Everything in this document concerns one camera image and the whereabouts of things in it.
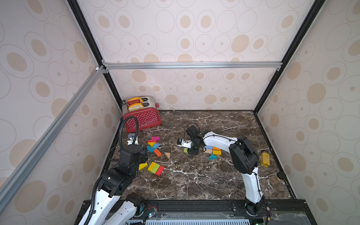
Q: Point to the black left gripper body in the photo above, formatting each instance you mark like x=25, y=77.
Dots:
x=144, y=156

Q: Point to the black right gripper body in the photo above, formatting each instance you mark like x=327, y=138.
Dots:
x=192, y=145

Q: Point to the orange-red rectangular block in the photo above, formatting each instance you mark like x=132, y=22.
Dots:
x=157, y=152

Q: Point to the orange rectangular block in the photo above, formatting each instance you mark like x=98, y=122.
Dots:
x=216, y=148

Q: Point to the teal triangular block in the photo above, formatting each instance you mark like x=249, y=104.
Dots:
x=212, y=157

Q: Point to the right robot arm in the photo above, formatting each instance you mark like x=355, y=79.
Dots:
x=245, y=159

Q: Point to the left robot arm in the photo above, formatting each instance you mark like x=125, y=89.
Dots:
x=110, y=186

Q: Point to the teal rectangular block upper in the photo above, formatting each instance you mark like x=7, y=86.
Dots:
x=150, y=149

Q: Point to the light blue triangular block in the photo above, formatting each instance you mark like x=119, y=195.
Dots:
x=156, y=145

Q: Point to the magenta rectangular block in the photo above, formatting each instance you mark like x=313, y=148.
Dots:
x=155, y=138

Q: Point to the red polka dot toy toaster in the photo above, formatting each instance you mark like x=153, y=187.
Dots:
x=147, y=117

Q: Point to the toy bread slice front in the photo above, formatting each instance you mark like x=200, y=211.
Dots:
x=135, y=107

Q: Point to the toy bread slice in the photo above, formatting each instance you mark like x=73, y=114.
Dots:
x=135, y=107
x=136, y=100

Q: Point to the toy bread slice rear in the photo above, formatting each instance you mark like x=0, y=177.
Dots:
x=136, y=100

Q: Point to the yellow toy bottle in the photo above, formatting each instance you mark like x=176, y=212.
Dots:
x=265, y=159

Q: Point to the black lid wooden jar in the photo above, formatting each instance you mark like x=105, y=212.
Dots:
x=277, y=177

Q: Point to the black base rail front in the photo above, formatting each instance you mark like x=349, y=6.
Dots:
x=238, y=208

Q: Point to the silver aluminium rail back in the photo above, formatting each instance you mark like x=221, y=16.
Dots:
x=191, y=65

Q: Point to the silver aluminium rail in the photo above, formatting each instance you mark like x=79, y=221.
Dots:
x=25, y=168
x=191, y=65

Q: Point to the silver aluminium rail left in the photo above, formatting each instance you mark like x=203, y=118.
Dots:
x=25, y=168

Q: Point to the black corner frame post left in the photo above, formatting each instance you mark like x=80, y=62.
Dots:
x=94, y=49

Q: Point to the black corner frame post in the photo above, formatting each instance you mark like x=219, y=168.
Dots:
x=305, y=26
x=94, y=49

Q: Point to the black corner frame post right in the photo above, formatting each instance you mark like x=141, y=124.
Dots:
x=305, y=26

